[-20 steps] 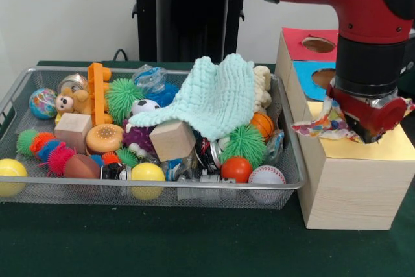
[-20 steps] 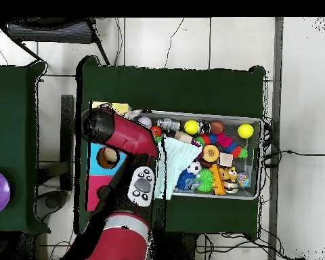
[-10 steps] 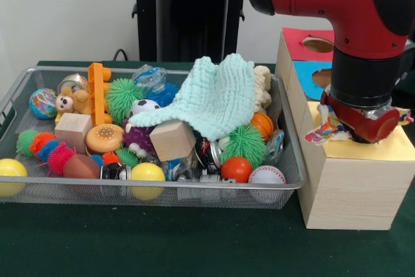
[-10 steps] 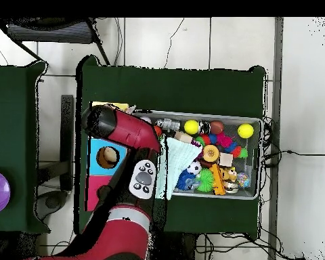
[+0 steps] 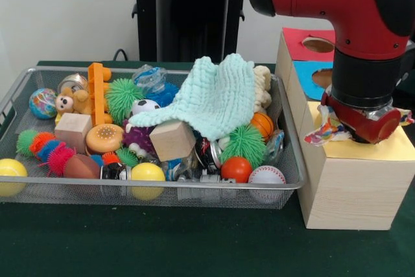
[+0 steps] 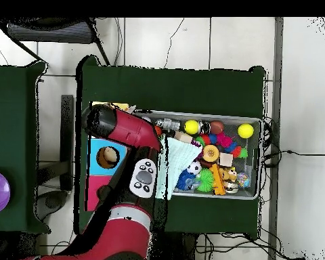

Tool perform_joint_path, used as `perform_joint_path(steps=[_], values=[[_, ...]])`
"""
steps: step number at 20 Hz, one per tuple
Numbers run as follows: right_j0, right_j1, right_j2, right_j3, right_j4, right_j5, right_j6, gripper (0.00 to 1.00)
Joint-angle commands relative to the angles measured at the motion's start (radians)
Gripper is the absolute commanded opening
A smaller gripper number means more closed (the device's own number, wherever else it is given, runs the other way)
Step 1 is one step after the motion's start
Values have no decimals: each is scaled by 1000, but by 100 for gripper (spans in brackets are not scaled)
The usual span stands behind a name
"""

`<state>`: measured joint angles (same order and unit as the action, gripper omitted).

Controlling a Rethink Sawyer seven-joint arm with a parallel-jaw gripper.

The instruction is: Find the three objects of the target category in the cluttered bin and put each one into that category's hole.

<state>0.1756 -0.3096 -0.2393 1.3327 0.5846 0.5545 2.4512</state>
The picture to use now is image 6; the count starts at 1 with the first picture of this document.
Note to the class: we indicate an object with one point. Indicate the small brown football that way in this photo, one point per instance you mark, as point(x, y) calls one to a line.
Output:
point(216, 127)

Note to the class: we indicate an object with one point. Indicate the mint green knitted cloth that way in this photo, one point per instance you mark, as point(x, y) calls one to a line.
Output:
point(178, 159)

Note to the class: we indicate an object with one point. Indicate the dark green side table cloth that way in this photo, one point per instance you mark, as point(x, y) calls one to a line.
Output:
point(16, 89)

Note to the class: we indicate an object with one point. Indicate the plain yellow ball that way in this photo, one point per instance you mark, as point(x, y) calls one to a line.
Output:
point(245, 130)
point(191, 127)

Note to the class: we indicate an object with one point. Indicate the silver mesh bin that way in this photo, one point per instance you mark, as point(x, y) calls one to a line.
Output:
point(250, 168)

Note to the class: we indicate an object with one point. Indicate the black metal chair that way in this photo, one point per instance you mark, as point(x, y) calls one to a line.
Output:
point(51, 32)

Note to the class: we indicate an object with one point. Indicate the wooden box with three holes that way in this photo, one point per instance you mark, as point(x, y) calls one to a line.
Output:
point(94, 168)

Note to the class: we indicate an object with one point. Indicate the grey round stand base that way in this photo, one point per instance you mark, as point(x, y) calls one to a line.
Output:
point(52, 201)

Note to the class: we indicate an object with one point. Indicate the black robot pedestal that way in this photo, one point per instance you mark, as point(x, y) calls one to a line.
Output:
point(173, 249)

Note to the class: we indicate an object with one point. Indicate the black standing panel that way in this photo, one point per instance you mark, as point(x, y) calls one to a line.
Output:
point(67, 122)

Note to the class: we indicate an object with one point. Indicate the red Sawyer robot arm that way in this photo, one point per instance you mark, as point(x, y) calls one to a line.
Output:
point(130, 130)

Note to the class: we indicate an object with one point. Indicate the plain wooden cube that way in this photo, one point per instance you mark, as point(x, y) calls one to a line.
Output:
point(225, 159)
point(182, 136)

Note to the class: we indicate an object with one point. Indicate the toy hamburger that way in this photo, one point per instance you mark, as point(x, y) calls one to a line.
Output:
point(210, 153)

